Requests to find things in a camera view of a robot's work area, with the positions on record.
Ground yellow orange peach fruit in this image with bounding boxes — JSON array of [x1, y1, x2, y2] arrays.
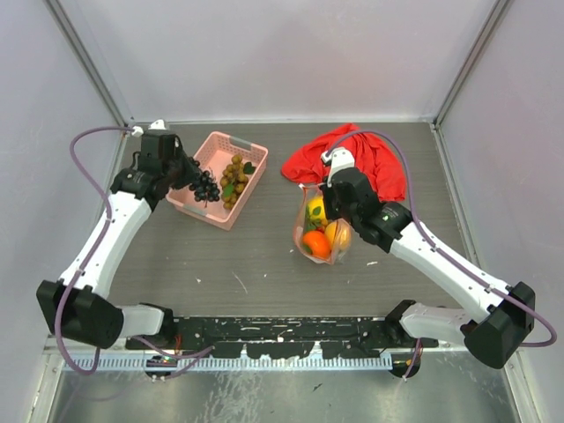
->
[[324, 219, 352, 251]]

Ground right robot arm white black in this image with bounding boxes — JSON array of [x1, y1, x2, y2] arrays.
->
[[322, 167, 536, 369]]

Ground dark grape bunch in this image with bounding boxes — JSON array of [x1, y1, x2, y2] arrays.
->
[[189, 170, 220, 203]]

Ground brown longan bunch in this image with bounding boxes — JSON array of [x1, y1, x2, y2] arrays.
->
[[219, 154, 249, 210]]

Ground red cloth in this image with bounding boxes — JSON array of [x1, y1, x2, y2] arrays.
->
[[280, 123, 407, 202]]

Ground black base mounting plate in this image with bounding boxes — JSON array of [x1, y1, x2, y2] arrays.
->
[[146, 317, 416, 360]]

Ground clear zip top bag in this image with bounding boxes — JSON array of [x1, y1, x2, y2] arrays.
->
[[293, 184, 351, 265]]

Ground loose green leaf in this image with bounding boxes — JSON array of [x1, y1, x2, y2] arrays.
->
[[243, 162, 256, 174]]

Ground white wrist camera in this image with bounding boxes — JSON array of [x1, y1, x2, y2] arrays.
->
[[130, 119, 169, 137], [321, 147, 355, 180]]

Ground white slotted cable duct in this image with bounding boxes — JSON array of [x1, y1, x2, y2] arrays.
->
[[63, 355, 393, 371]]

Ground orange tangerine fruit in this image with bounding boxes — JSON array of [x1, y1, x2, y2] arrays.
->
[[301, 230, 331, 260]]

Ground yellow lemon fruit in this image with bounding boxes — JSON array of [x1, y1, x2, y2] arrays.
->
[[306, 196, 328, 226]]

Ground pink plastic basket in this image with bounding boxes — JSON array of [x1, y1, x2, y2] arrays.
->
[[167, 131, 268, 231]]

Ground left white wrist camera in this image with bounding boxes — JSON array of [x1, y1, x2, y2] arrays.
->
[[130, 119, 169, 137]]

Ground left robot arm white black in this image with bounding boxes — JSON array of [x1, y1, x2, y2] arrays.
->
[[36, 120, 200, 349]]

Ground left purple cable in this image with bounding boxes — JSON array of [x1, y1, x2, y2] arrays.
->
[[53, 125, 215, 380]]

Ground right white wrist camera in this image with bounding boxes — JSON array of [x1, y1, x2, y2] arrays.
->
[[321, 147, 355, 180]]

